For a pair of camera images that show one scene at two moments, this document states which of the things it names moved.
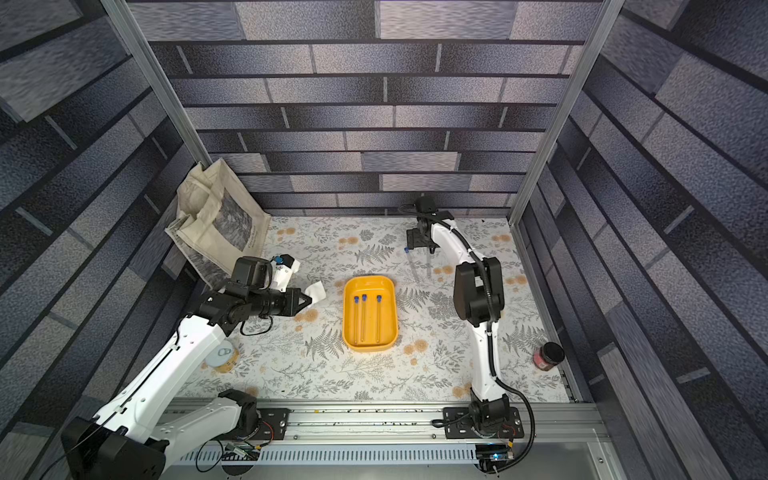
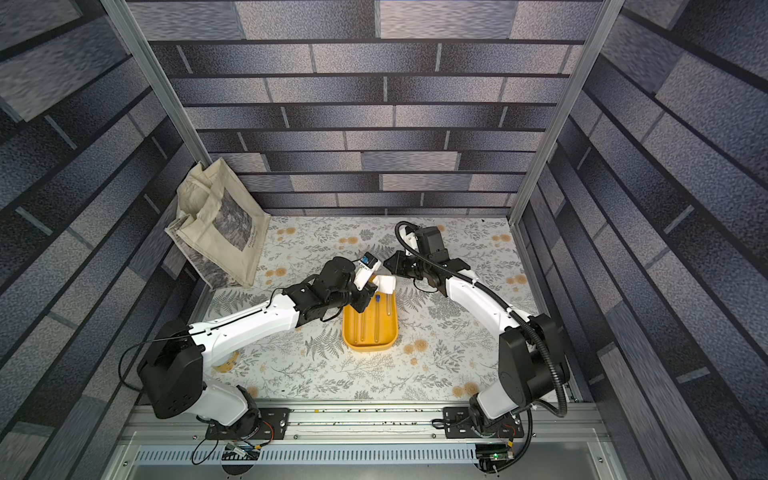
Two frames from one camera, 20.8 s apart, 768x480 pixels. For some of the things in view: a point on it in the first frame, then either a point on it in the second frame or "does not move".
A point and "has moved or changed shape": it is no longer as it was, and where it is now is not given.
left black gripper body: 267,302 → 351,296
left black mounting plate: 273,423 does not move
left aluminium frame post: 160,77 does not move
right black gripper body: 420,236 → 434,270
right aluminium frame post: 608,14 does not move
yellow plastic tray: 370,313 does not move
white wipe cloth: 316,292 has moved or changed shape
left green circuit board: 240,452 does not move
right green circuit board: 494,453 does not move
